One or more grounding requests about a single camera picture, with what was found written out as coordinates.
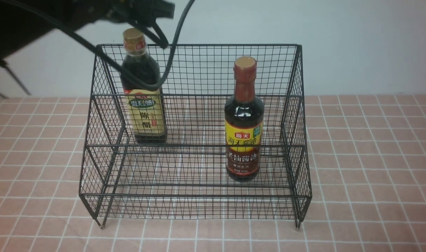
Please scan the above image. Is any black wire shelf rack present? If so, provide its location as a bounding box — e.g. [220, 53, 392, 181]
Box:
[78, 44, 312, 228]

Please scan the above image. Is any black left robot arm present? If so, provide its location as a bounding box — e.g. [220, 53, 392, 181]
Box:
[0, 0, 175, 60]

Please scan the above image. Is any dark soy sauce bottle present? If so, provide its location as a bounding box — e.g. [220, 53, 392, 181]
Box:
[224, 56, 264, 182]

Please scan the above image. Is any black cable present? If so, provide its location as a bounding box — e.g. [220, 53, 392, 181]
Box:
[3, 0, 196, 92]

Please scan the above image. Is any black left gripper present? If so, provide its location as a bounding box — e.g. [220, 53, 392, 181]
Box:
[108, 0, 175, 27]

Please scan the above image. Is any vinegar bottle gold cap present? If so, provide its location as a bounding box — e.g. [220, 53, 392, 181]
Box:
[121, 28, 167, 144]

